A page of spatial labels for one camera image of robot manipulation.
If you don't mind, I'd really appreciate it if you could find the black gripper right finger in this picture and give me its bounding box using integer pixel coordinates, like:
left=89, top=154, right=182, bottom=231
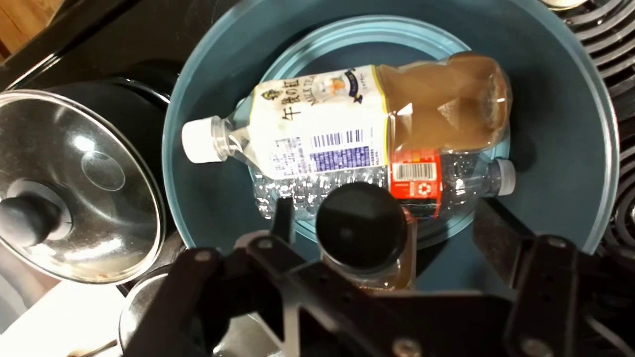
left=472, top=199, right=635, bottom=357

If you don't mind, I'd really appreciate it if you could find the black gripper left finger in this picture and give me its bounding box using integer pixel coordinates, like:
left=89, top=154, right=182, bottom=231
left=123, top=197, right=371, bottom=357

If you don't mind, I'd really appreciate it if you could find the clear red-label water bottle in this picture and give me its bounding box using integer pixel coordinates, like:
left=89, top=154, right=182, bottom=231
left=250, top=150, right=517, bottom=231

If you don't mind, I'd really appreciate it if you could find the brown liquid white-label bottle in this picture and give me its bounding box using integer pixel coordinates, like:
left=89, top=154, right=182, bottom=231
left=180, top=53, right=511, bottom=178

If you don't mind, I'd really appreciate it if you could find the dark syrup bottle black cap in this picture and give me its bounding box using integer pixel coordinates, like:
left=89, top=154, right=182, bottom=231
left=315, top=182, right=416, bottom=291

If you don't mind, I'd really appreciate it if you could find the blue bowl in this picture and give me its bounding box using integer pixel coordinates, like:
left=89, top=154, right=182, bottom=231
left=162, top=0, right=619, bottom=289

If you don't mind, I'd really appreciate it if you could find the black pot with lid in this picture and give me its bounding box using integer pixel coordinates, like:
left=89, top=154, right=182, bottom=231
left=0, top=78, right=168, bottom=283

